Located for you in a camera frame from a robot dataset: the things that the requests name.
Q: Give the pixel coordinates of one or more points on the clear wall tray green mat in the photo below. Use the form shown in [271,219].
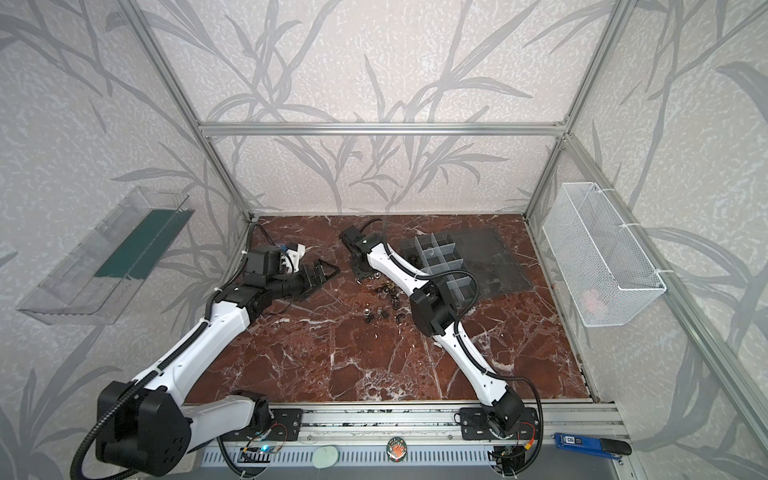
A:
[95,282]

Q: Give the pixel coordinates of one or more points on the white oval puck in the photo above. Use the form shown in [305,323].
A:
[325,457]

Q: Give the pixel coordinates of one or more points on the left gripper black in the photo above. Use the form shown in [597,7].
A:
[309,278]

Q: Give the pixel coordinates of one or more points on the white wire mesh basket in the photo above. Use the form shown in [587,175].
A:
[609,276]

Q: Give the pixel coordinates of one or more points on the blue black handheld tool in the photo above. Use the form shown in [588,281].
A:
[599,447]

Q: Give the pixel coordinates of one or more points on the aluminium frame post right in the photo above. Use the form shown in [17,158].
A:
[614,28]

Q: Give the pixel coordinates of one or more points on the aluminium frame post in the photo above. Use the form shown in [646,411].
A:
[137,23]
[614,28]

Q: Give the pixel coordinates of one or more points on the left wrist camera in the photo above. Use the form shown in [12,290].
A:
[270,258]

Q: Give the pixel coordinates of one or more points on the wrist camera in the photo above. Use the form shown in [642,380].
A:
[351,237]
[270,258]

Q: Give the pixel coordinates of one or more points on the aluminium frame crossbar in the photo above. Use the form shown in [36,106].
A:
[380,128]

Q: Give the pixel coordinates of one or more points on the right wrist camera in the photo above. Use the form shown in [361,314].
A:
[351,237]

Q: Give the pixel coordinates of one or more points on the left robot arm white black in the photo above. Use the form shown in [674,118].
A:
[145,426]

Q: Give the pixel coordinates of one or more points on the round red sticker button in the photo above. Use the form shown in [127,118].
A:
[396,449]

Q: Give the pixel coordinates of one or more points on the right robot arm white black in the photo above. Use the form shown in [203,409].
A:
[437,315]

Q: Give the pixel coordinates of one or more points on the clear compartment organizer box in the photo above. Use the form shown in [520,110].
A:
[481,251]

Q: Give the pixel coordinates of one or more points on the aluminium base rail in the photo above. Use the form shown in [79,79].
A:
[436,434]

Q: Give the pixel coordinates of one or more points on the aluminium frame post left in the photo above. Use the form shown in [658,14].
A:
[137,23]

